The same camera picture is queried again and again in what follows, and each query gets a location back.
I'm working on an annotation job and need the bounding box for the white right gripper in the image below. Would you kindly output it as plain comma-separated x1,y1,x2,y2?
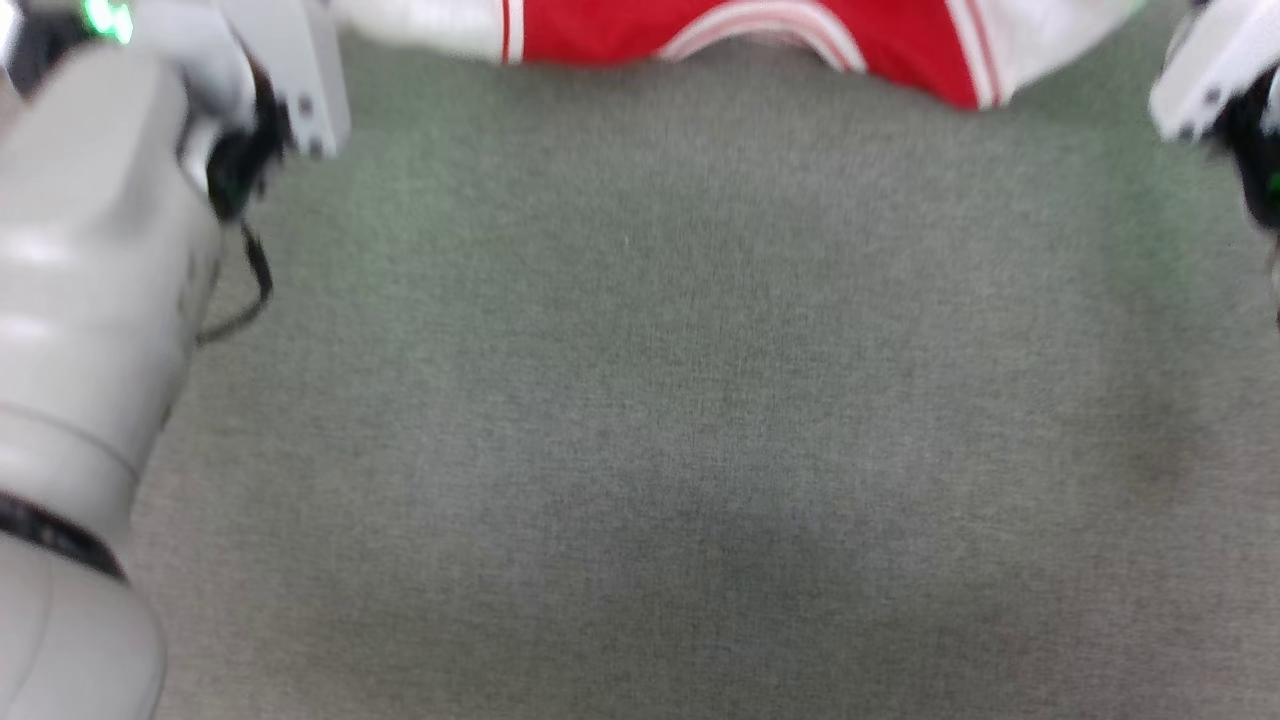
1149,0,1280,143

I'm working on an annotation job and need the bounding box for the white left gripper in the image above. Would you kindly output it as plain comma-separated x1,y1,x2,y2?
222,0,352,160

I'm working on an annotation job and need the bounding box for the red white basketball jersey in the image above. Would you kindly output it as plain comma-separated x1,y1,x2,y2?
335,0,1141,110

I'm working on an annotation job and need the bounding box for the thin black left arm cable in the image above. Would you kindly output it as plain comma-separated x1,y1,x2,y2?
195,222,275,348

